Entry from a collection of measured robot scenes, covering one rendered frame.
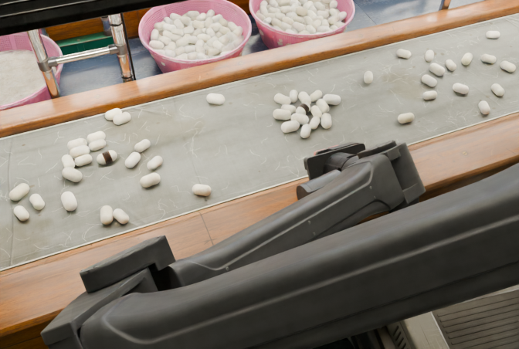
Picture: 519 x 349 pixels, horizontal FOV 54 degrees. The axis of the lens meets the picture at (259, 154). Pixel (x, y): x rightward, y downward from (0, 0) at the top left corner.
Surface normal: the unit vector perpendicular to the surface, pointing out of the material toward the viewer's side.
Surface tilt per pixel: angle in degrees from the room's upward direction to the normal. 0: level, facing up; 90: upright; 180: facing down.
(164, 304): 48
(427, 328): 1
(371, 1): 0
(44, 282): 0
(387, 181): 41
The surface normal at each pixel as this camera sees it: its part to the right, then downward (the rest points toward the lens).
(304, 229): 0.61, -0.25
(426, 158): 0.03, -0.66
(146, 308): -0.26, -0.96
